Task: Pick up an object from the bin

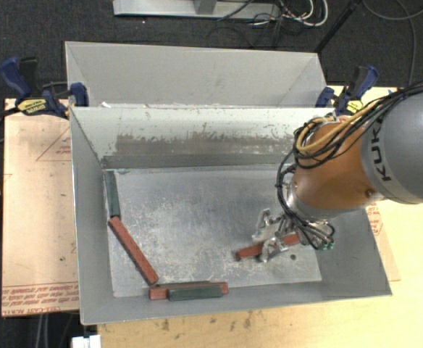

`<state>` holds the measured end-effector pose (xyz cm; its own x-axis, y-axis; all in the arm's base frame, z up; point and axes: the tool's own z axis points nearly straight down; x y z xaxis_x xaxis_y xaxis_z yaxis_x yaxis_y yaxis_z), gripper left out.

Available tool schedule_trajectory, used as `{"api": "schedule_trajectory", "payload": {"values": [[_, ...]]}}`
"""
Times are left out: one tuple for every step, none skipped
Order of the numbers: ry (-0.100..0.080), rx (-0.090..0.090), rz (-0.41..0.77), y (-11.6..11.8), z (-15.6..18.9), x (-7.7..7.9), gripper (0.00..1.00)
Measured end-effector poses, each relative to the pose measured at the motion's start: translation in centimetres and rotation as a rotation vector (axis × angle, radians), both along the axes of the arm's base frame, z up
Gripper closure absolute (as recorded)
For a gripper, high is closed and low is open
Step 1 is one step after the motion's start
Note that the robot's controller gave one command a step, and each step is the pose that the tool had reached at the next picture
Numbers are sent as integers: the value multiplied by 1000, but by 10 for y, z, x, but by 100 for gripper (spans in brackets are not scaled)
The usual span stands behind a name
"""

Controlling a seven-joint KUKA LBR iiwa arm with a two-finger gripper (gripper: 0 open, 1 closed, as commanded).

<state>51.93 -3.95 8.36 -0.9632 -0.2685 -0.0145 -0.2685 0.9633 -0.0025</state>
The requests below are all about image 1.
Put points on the red-brown block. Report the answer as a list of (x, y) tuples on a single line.
[(247, 252), (133, 250), (157, 294)]

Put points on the grey metal bin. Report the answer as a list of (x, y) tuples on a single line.
[(197, 209)]

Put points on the brown cardboard board, red print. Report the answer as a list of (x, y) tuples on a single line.
[(37, 209)]

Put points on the dark green flat block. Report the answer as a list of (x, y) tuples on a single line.
[(195, 293), (112, 194)]

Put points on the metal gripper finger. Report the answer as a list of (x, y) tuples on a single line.
[(271, 251), (267, 223)]

